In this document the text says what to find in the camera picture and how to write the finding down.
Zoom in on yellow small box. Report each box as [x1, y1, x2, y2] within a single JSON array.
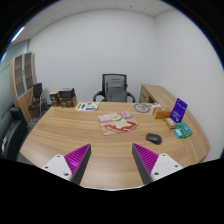
[[164, 118, 176, 129]]

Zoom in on black visitor chair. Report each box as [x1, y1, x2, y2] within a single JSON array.
[[28, 83, 48, 116]]

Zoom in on black leather sofa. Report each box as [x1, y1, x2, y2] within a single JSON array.
[[0, 107, 28, 161]]

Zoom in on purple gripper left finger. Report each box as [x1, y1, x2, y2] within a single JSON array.
[[42, 144, 91, 185]]

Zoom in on dark stacked boxes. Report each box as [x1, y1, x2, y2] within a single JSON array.
[[59, 88, 77, 107]]

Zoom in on white sticker sheet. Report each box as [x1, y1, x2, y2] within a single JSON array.
[[76, 102, 98, 111]]

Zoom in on black computer mouse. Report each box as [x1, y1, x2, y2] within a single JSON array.
[[146, 133, 162, 145]]

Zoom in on small brown box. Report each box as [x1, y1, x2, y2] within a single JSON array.
[[50, 90, 60, 106]]

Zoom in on wooden side cabinet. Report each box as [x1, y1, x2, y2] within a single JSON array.
[[139, 84, 176, 109]]

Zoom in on green tissue pack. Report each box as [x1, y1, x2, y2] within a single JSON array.
[[176, 122, 192, 138]]

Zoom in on grey mesh office chair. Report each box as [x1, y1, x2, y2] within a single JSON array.
[[93, 74, 136, 103]]

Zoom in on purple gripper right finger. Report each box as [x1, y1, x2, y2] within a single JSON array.
[[132, 143, 182, 185]]

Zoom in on blue small packet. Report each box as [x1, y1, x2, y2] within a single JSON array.
[[174, 128, 183, 138]]

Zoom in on brown cardboard box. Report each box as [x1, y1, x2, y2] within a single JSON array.
[[153, 107, 171, 119]]

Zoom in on wooden bookshelf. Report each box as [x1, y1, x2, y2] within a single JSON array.
[[9, 52, 37, 122]]

